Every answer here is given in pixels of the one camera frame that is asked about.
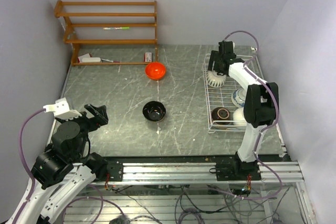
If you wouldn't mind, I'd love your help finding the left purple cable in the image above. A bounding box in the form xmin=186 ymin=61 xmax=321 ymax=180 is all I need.
xmin=7 ymin=108 xmax=45 ymax=224

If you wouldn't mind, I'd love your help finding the cream bowl patterned rim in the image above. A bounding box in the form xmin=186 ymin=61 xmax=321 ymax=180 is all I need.
xmin=206 ymin=70 xmax=226 ymax=88

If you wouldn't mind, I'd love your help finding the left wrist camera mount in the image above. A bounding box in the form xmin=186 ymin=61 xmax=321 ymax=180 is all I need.
xmin=43 ymin=98 xmax=82 ymax=120

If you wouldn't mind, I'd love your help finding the dark brown bowl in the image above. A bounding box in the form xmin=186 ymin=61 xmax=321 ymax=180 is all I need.
xmin=211 ymin=107 xmax=232 ymax=125

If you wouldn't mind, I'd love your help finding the black glossy bowl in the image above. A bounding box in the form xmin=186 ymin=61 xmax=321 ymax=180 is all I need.
xmin=142 ymin=101 xmax=166 ymax=122

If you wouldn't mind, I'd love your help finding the pink white pen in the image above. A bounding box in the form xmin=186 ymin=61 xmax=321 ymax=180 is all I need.
xmin=101 ymin=58 xmax=120 ymax=63

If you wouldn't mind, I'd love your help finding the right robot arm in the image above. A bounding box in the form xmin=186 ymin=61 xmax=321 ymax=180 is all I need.
xmin=206 ymin=40 xmax=279 ymax=180

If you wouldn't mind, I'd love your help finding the wooden shelf rack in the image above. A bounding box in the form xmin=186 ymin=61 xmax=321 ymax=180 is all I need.
xmin=54 ymin=0 xmax=159 ymax=66

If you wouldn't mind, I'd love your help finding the green pink marker pen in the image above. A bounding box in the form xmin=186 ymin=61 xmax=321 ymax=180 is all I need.
xmin=103 ymin=27 xmax=130 ymax=30

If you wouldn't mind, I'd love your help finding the aluminium rail frame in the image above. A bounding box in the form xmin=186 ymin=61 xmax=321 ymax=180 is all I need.
xmin=31 ymin=159 xmax=305 ymax=185

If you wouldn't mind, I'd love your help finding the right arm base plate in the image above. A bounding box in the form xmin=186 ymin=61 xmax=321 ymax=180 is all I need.
xmin=215 ymin=162 xmax=261 ymax=181

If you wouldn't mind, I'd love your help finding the white wire dish rack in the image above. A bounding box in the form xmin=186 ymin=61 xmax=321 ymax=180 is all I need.
xmin=202 ymin=53 xmax=260 ymax=134

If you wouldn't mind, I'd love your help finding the small red white box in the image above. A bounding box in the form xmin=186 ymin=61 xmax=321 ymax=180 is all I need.
xmin=144 ymin=52 xmax=152 ymax=62

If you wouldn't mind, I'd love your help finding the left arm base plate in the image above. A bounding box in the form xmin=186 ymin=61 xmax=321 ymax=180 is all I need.
xmin=107 ymin=161 xmax=124 ymax=182

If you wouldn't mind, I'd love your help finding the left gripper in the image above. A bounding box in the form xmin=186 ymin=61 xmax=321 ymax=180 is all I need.
xmin=55 ymin=102 xmax=108 ymax=158

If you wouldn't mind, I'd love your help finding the blue white patterned bowl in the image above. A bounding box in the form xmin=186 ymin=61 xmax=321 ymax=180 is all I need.
xmin=231 ymin=88 xmax=246 ymax=108

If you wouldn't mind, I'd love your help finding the orange bowl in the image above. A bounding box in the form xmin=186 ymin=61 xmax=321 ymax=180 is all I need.
xmin=145 ymin=62 xmax=166 ymax=81

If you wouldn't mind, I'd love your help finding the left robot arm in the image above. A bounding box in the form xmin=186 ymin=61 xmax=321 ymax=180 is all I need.
xmin=7 ymin=100 xmax=109 ymax=223

